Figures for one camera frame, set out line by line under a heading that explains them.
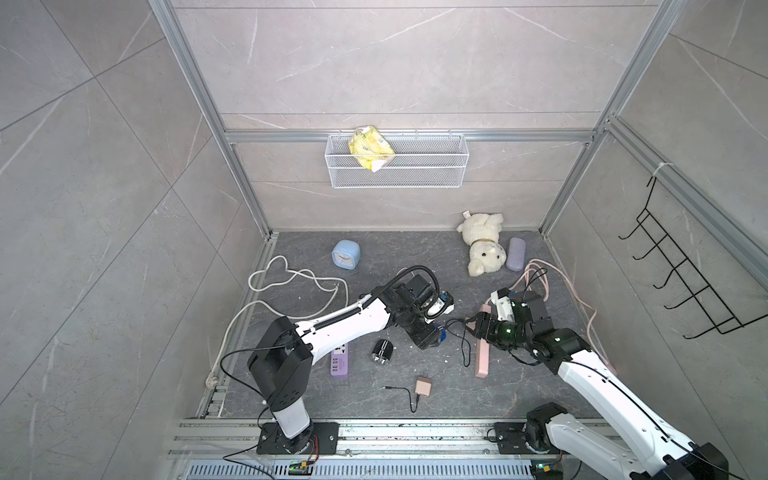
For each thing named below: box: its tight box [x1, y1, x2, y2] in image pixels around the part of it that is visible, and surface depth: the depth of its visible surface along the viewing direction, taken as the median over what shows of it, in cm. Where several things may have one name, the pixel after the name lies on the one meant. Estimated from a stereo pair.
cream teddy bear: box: [456, 210, 507, 277], surface depth 109 cm
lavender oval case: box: [506, 237, 526, 272], surface depth 112 cm
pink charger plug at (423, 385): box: [415, 376, 432, 396], surface depth 81 cm
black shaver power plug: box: [372, 339, 394, 364], surface depth 87 cm
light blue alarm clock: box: [331, 240, 361, 270], surface depth 106 cm
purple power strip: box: [330, 342, 349, 376], surface depth 85 cm
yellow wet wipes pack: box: [348, 125, 395, 173], surface depth 88 cm
